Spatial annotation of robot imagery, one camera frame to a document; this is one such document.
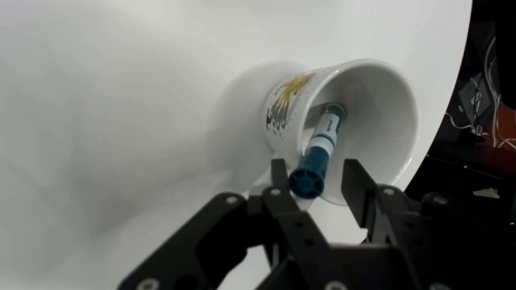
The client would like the white ceramic mug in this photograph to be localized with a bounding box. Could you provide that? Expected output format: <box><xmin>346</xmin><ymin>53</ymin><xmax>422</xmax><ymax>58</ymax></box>
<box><xmin>222</xmin><ymin>57</ymin><xmax>421</xmax><ymax>208</ymax></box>

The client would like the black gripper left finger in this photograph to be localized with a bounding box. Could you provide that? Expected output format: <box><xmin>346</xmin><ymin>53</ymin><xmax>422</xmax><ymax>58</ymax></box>
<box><xmin>271</xmin><ymin>158</ymin><xmax>288</xmax><ymax>195</ymax></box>

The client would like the teal and white marker pen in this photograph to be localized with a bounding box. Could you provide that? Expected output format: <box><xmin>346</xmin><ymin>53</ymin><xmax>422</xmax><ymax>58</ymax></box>
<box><xmin>288</xmin><ymin>103</ymin><xmax>346</xmax><ymax>198</ymax></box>

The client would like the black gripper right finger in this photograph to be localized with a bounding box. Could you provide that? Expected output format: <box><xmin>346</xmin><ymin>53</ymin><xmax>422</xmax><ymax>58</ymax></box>
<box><xmin>340</xmin><ymin>160</ymin><xmax>379</xmax><ymax>229</ymax></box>

